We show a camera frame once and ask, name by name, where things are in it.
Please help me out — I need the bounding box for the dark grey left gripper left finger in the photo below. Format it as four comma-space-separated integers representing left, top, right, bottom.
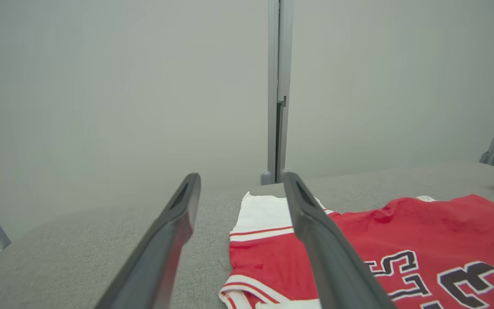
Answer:
96, 173, 201, 309

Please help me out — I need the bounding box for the grey double partition post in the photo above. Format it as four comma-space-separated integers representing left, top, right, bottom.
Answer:
261, 0, 295, 186

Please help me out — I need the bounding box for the red white sports jersey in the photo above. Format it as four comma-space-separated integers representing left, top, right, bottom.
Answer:
218, 191, 494, 309

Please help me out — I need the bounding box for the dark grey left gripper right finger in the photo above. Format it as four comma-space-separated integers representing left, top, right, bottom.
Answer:
283, 172, 398, 309

